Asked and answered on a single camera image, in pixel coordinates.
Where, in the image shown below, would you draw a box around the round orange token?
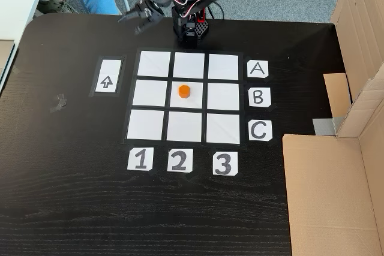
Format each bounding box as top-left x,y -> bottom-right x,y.
177,85 -> 192,100

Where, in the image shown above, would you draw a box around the white paper grid square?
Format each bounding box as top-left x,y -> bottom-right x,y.
173,52 -> 206,79
132,79 -> 168,107
208,53 -> 240,80
206,113 -> 241,144
137,51 -> 172,78
166,111 -> 203,143
206,82 -> 240,111
127,109 -> 165,141
169,81 -> 204,109

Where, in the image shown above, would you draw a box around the white arrow paper sheet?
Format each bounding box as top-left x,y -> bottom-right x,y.
94,59 -> 122,94

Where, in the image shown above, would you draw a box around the person's shoe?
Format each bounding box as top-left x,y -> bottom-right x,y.
35,0 -> 80,16

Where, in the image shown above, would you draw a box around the crumpled tape scraps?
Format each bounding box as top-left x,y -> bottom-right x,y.
49,93 -> 68,114

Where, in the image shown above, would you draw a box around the paper label letter A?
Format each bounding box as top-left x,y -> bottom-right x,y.
247,60 -> 269,80

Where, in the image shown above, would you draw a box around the paper label number 2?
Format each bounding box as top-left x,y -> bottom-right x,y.
167,148 -> 194,174

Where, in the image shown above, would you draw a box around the beige flat panel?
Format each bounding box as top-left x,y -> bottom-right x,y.
0,40 -> 16,94

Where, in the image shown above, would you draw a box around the paper label number 1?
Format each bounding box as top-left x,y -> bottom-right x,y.
127,147 -> 155,172

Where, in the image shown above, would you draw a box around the paper label letter B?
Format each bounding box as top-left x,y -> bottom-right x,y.
248,87 -> 272,108

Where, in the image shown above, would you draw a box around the paper label number 3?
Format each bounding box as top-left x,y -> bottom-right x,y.
212,151 -> 239,176

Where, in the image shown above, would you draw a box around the paper label letter C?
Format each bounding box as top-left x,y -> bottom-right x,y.
248,120 -> 274,141

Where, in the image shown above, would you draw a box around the brown cardboard panel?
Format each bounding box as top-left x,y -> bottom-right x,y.
323,0 -> 384,119
281,62 -> 384,256

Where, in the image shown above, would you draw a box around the black tape grid frame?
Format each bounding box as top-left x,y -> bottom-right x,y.
121,47 -> 245,146

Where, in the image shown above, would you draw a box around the black power cable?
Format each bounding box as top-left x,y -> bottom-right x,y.
206,0 -> 226,21

